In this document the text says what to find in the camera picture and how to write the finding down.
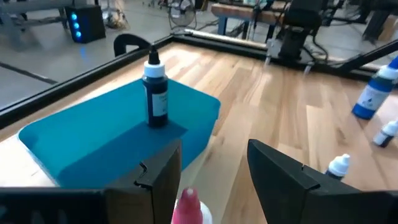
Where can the small white-capped dark dropper bottle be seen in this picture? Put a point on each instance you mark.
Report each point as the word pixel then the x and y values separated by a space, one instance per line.
pixel 385 135
pixel 339 165

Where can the teal plastic tray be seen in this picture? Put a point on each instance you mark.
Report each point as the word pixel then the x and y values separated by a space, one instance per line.
pixel 93 130

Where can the blue-legged workbench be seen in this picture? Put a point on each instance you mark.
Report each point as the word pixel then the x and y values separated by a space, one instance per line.
pixel 239 12

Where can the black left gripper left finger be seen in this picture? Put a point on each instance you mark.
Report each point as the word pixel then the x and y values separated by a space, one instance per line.
pixel 161 174

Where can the black diagonal frame strut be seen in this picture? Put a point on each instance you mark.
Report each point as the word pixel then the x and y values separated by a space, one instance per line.
pixel 367 57

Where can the large pink food coloring bottle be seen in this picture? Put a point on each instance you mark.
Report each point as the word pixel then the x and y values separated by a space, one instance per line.
pixel 188 208

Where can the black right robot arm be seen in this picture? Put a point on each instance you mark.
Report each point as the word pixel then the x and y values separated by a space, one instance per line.
pixel 300 18

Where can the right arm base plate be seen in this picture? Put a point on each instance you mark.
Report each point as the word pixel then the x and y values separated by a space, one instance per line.
pixel 272 46

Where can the large dark food coloring bottle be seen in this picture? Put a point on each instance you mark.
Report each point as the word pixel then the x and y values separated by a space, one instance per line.
pixel 155 99

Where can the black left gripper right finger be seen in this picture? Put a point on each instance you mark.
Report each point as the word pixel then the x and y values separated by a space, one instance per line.
pixel 280 186

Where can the floor fan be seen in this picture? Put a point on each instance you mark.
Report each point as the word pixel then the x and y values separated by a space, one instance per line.
pixel 182 14

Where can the black computer tower blue lights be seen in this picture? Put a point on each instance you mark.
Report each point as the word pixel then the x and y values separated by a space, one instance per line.
pixel 90 23

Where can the large blue food coloring bottle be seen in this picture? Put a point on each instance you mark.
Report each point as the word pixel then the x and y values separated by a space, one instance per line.
pixel 371 96

